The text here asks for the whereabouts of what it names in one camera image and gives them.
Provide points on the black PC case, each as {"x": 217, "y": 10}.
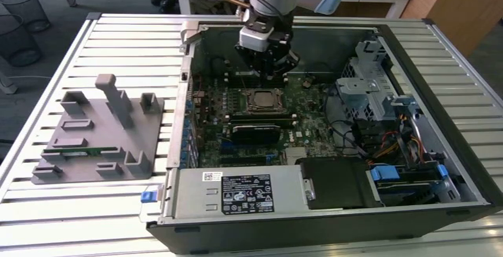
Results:
{"x": 313, "y": 233}

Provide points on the silver drive rail bracket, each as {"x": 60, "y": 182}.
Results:
{"x": 421, "y": 133}

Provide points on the black expansion slot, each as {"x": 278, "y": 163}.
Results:
{"x": 242, "y": 160}

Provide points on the black graphics card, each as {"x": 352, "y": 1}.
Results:
{"x": 254, "y": 135}

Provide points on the blue disk carrier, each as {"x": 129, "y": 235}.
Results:
{"x": 382, "y": 174}

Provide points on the metal locking lever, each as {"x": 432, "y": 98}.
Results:
{"x": 266, "y": 110}

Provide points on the silver power supply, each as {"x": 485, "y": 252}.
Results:
{"x": 188, "y": 192}

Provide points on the silver CPU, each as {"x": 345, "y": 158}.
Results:
{"x": 266, "y": 99}

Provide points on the grey stand foot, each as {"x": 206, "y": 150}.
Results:
{"x": 6, "y": 86}

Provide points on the wooden cabinet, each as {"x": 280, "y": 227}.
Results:
{"x": 471, "y": 3}

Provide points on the grey parts rack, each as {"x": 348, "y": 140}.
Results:
{"x": 89, "y": 162}

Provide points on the green motherboard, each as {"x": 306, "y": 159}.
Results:
{"x": 313, "y": 127}

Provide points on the green RAM stick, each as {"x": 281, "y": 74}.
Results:
{"x": 93, "y": 151}

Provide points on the silver chipset heat sink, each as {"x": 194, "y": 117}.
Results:
{"x": 296, "y": 154}

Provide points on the blue case latch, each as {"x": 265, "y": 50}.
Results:
{"x": 146, "y": 196}

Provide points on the CPU socket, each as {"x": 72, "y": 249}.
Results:
{"x": 248, "y": 111}

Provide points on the metal drive cage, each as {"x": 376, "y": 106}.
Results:
{"x": 354, "y": 90}

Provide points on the metal disk bay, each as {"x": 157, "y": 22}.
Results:
{"x": 451, "y": 193}

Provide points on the black hard disk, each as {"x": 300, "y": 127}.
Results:
{"x": 408, "y": 195}

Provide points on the blue drive latch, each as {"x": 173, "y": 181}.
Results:
{"x": 441, "y": 171}

